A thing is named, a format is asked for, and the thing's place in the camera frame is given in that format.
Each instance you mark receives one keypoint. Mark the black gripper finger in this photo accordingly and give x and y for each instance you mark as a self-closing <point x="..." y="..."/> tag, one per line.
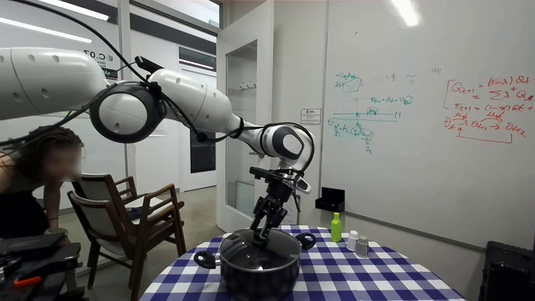
<point x="270" y="227"/>
<point x="256" y="219"/>

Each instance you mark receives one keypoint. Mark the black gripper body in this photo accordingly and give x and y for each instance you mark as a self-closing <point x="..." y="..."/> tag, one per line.
<point x="278" y="194"/>

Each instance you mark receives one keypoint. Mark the glass lid with black knob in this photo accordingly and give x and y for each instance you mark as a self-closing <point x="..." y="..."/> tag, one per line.
<point x="251" y="252"/>

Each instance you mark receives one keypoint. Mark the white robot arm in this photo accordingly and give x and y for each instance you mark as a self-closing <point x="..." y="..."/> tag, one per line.
<point x="195" y="102"/>

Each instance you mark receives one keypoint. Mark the black cooking pot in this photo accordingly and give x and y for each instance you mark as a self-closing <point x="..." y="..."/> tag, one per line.
<point x="256" y="281"/>

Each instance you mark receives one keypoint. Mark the small black floor box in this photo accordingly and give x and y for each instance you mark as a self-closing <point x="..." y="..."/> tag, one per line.
<point x="330" y="199"/>

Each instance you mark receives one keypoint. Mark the green plastic bottle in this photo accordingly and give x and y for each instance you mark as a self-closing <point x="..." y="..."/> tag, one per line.
<point x="337" y="227"/>

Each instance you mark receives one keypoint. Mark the white shaker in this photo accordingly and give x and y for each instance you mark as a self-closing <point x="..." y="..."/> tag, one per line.
<point x="352" y="240"/>

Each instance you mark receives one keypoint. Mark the grey shaker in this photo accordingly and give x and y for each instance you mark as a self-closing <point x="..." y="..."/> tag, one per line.
<point x="363" y="247"/>

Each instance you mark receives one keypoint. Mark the blue white checkered tablecloth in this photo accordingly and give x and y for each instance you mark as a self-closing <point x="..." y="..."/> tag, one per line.
<point x="357" y="277"/>

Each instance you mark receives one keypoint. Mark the brown wooden armchair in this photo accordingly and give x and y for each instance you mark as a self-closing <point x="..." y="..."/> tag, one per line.
<point x="94" y="185"/>
<point x="128" y="227"/>

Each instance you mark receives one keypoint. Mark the whiteboard with writing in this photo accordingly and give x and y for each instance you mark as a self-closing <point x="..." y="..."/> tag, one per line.
<point x="445" y="167"/>

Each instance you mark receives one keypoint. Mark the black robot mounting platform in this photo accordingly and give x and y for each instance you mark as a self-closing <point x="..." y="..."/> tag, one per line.
<point x="39" y="260"/>

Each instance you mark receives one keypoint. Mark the seated person in white shirt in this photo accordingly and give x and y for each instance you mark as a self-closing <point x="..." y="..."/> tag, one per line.
<point x="17" y="210"/>

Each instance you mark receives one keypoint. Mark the black suitcase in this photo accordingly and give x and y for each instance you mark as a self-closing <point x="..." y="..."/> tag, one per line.
<point x="507" y="272"/>

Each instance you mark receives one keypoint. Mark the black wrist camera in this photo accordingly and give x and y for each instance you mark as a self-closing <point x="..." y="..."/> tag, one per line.
<point x="261" y="172"/>

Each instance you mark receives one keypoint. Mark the small paper wall sign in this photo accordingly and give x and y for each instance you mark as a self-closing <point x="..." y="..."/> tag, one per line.
<point x="310" y="115"/>

